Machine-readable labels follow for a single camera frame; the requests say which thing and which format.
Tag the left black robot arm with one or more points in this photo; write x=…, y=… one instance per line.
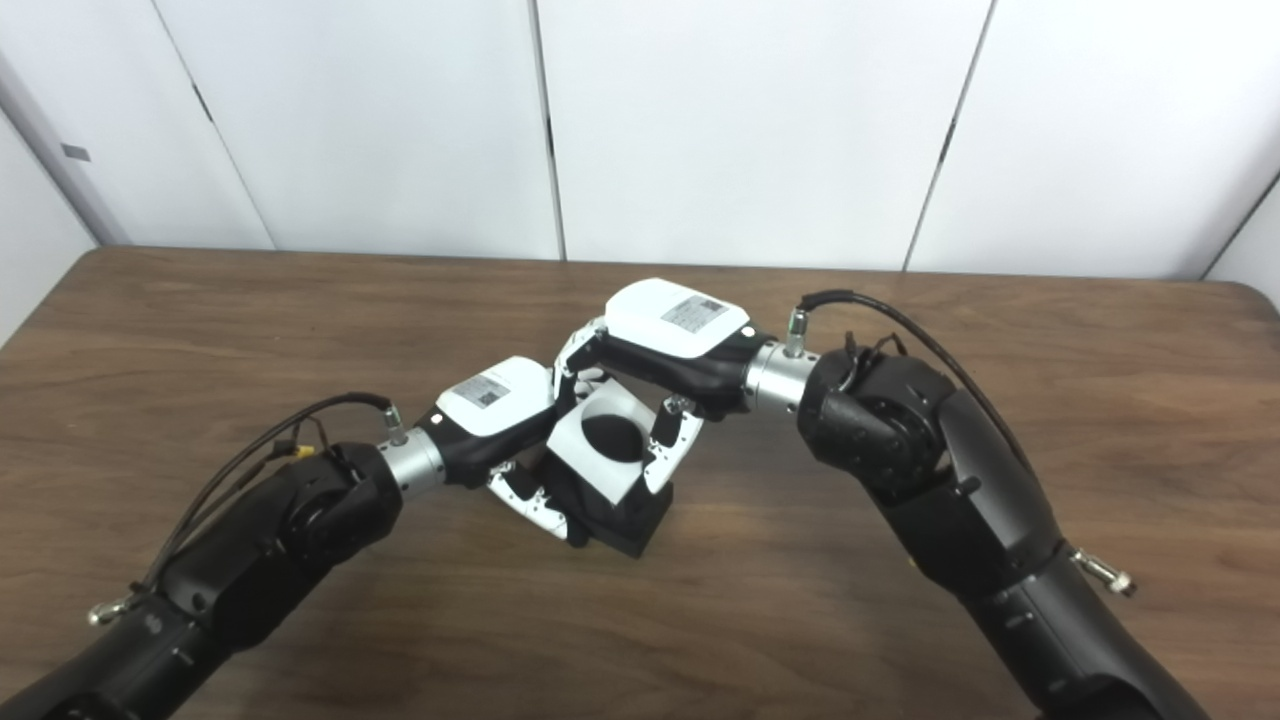
x=250, y=560

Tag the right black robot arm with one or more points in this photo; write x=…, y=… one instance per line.
x=960, y=490

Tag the small gray wall tag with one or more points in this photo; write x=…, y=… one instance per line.
x=75, y=152

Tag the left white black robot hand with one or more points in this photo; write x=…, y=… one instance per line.
x=490, y=395

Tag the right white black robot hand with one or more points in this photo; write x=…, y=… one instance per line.
x=670, y=320

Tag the white square piece with hole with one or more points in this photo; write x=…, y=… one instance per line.
x=575, y=450

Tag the black peg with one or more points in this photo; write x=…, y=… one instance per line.
x=630, y=520

